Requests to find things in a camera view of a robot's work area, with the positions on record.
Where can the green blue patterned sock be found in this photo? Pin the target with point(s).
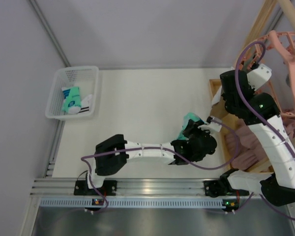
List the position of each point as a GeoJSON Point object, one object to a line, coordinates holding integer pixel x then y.
{"type": "Point", "coordinates": [72, 100]}

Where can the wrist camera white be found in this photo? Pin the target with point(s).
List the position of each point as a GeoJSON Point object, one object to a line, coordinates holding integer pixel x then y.
{"type": "Point", "coordinates": [212, 124]}
{"type": "Point", "coordinates": [259, 76]}

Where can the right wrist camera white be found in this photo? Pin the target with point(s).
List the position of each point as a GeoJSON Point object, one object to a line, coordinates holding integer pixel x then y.
{"type": "Point", "coordinates": [259, 76]}

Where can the pink fabric pile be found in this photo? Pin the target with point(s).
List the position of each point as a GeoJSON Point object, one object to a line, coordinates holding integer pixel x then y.
{"type": "Point", "coordinates": [248, 150]}

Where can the wooden tray frame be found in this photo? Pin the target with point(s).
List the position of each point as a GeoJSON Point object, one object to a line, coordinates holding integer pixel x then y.
{"type": "Point", "coordinates": [229, 120]}

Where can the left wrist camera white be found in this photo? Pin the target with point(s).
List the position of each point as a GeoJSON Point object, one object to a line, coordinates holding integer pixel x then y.
{"type": "Point", "coordinates": [212, 124]}

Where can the pink round clip hanger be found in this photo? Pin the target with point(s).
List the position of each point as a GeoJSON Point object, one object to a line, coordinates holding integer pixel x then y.
{"type": "Point", "coordinates": [284, 45]}

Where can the wooden upright post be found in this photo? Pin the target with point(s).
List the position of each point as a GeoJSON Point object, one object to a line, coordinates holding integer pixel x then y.
{"type": "Point", "coordinates": [260, 21]}

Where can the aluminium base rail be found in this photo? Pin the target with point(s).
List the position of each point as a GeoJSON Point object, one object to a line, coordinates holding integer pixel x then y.
{"type": "Point", "coordinates": [124, 187]}

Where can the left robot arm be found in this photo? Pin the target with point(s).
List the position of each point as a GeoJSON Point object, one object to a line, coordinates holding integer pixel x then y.
{"type": "Point", "coordinates": [114, 153]}

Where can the white slotted cable duct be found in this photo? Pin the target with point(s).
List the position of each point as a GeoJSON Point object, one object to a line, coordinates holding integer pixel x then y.
{"type": "Point", "coordinates": [140, 203]}

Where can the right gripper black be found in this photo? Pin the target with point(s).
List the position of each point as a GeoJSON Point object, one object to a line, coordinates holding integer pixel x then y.
{"type": "Point", "coordinates": [222, 103]}

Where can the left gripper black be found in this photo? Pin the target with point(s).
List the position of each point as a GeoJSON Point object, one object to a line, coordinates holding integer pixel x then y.
{"type": "Point", "coordinates": [193, 128]}

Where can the white plastic basket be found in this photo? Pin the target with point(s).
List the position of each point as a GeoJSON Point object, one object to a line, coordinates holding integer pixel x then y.
{"type": "Point", "coordinates": [84, 77]}

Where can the white black-striped sock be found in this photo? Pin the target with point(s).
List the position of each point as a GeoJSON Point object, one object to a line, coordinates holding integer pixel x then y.
{"type": "Point", "coordinates": [86, 104]}

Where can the wooden rod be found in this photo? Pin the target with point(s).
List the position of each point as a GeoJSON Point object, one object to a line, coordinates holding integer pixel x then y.
{"type": "Point", "coordinates": [289, 11]}

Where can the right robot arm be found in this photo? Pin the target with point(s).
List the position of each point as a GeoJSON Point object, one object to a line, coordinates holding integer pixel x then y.
{"type": "Point", "coordinates": [261, 115]}

